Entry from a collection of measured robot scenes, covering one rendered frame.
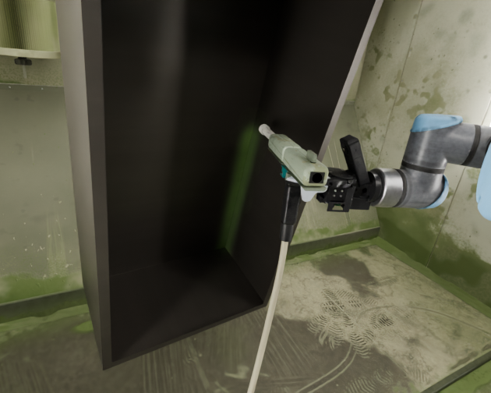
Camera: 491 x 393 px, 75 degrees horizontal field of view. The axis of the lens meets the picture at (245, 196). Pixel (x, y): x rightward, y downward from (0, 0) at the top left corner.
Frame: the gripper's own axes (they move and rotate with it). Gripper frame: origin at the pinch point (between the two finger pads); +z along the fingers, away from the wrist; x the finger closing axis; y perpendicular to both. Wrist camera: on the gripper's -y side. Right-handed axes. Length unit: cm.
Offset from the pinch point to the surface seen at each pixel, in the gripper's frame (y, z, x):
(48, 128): 24, 96, 124
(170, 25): -27, 28, 33
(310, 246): 97, -71, 128
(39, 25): -25, 87, 103
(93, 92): -13.6, 37.3, -7.4
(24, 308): 102, 96, 74
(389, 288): 105, -114, 89
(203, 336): 108, 10, 58
